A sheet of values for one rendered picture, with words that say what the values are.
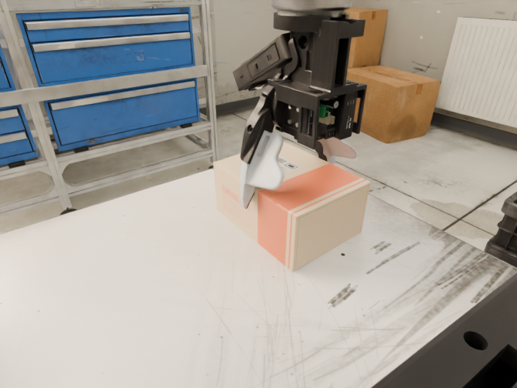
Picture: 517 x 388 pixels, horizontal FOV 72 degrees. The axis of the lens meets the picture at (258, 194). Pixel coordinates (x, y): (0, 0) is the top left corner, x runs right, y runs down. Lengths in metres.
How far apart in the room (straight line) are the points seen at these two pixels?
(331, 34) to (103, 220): 0.37
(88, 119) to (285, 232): 1.52
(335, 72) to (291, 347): 0.25
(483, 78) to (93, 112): 2.41
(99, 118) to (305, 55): 1.53
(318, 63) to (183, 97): 1.63
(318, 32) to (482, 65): 2.58
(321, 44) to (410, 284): 0.26
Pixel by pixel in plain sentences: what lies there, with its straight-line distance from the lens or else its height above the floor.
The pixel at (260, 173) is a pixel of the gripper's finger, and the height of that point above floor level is 0.80.
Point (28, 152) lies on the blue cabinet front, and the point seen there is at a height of 0.35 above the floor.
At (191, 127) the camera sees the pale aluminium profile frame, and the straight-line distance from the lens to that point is 1.99.
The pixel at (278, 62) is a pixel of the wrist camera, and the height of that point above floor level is 0.91.
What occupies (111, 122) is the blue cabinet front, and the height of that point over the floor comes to 0.41.
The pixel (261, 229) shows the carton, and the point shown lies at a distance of 0.42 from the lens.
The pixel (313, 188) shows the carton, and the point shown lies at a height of 0.77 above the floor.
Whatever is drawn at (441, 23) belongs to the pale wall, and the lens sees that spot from 3.15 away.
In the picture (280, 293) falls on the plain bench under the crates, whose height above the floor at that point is 0.70.
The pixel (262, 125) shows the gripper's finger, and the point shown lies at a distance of 0.38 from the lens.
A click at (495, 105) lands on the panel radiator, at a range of 2.89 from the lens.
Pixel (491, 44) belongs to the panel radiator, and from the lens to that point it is 2.87.
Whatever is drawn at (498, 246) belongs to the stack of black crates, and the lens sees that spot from 0.93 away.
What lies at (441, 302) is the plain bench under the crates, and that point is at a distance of 0.42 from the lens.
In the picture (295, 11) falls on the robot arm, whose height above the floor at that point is 0.95.
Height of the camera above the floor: 0.98
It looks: 31 degrees down
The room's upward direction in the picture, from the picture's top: straight up
